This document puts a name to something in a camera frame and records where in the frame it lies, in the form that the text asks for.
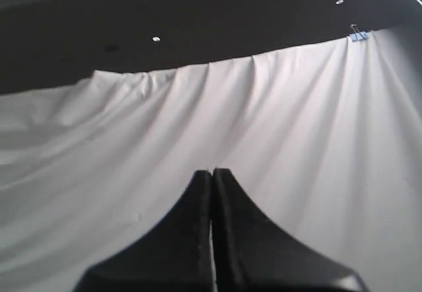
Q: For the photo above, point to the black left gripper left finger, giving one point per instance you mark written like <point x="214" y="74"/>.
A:
<point x="173" y="256"/>

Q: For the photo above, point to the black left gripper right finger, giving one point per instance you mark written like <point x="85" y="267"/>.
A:
<point x="252" y="253"/>

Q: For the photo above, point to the grey backdrop cloth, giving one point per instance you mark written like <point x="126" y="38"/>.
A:
<point x="325" y="138"/>

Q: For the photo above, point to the blue binder clip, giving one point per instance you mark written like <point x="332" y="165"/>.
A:
<point x="357" y="35"/>

